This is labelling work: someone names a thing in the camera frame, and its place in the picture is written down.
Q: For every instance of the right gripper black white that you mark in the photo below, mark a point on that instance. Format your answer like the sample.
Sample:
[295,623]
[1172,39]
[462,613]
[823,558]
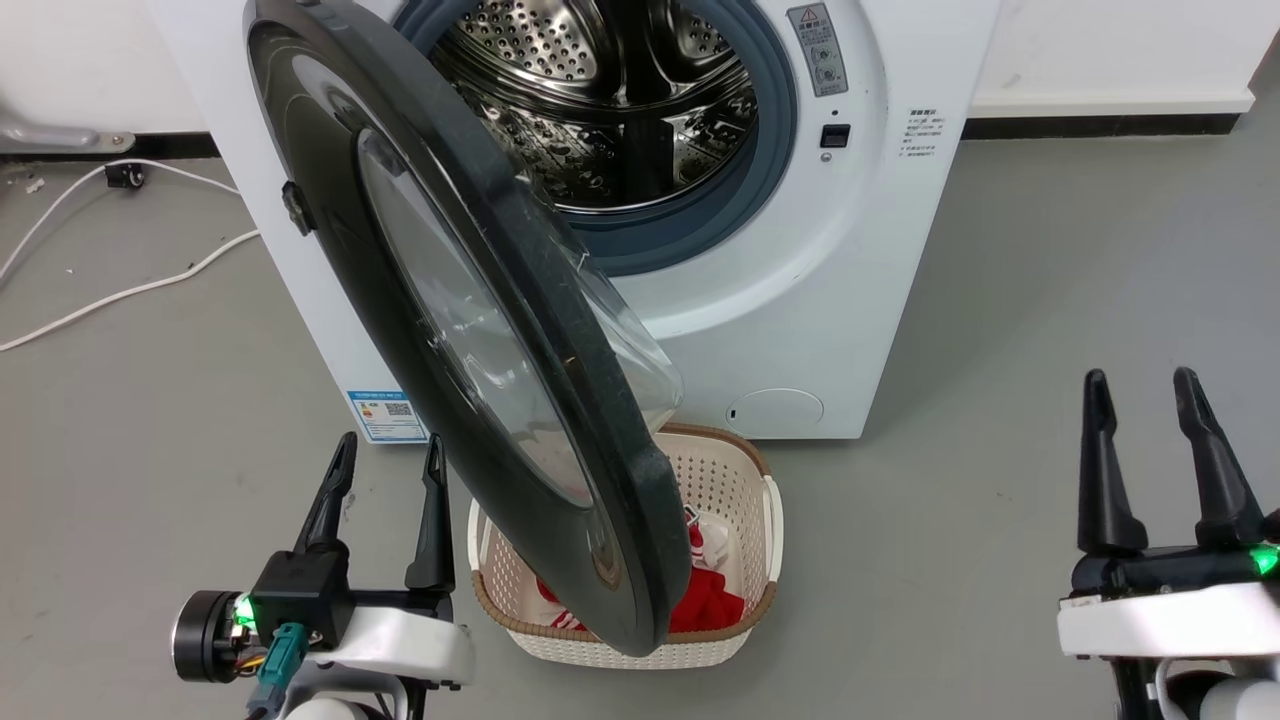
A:
[1170,615]

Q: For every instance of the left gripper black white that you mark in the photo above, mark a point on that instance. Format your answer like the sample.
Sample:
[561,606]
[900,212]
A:
[390,635]

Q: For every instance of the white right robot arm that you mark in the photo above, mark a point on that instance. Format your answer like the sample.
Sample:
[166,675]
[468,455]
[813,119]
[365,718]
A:
[1210,692]

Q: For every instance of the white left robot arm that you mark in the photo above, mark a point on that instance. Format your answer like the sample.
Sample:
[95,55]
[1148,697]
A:
[335,706]

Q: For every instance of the black round washing machine door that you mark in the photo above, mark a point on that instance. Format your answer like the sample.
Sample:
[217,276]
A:
[470,330]

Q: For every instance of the white washing machine body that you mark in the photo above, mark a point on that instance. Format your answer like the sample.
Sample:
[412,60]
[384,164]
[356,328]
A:
[860,280]

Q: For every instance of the black door lock socket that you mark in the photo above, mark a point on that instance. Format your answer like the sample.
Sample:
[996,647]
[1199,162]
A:
[835,136]

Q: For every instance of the grey-blue rubber door gasket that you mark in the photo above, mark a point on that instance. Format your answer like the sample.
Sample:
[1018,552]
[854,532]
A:
[770,120]

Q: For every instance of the blue energy label sticker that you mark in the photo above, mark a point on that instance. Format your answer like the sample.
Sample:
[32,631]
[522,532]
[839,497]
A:
[388,416]

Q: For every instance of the red and white clothing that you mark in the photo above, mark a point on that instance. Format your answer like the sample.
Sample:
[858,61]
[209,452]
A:
[705,600]

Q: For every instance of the white laundry basket brown rim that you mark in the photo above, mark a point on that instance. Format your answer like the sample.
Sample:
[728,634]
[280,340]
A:
[730,480]

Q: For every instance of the round white filter cover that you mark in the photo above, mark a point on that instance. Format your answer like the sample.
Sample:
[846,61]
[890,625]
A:
[775,410]

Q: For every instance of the small printed text label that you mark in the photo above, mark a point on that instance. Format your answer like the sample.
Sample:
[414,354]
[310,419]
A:
[920,135]

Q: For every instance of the small black floor caster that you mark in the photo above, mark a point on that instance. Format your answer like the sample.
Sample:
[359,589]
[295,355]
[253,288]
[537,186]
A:
[124,176]

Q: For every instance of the perforated steel washer drum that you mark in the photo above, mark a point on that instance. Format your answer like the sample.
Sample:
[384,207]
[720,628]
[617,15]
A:
[610,110]

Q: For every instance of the grey warning sticker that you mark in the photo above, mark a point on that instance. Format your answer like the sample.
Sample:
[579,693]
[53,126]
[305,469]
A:
[818,48]

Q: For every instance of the grey metal bracket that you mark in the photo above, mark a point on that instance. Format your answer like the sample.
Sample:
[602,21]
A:
[55,135]

